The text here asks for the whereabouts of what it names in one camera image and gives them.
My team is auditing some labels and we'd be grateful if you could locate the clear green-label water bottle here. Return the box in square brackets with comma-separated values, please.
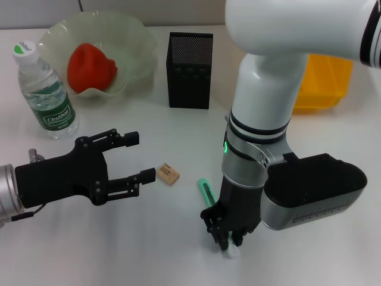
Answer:
[11, 41, 80, 140]

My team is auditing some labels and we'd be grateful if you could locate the black mesh pen holder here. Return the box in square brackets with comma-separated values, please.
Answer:
[165, 32, 214, 110]

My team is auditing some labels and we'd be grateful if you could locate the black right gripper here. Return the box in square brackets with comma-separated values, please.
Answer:
[199, 177, 263, 251]

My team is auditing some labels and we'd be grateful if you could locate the mint green utility knife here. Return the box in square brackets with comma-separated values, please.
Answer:
[196, 178, 241, 259]

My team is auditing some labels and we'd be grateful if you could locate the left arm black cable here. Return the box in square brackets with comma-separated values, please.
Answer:
[11, 148, 45, 223]

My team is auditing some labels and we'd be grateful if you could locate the tan eraser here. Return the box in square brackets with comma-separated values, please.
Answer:
[155, 162, 181, 187]

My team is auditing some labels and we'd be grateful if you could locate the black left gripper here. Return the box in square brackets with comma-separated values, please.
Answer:
[14, 128, 157, 209]

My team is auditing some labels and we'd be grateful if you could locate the pale green glass fruit plate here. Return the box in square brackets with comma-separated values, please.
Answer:
[38, 10, 158, 104]

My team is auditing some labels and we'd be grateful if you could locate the yellow plastic bin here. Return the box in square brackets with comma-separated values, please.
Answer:
[291, 53, 354, 116]

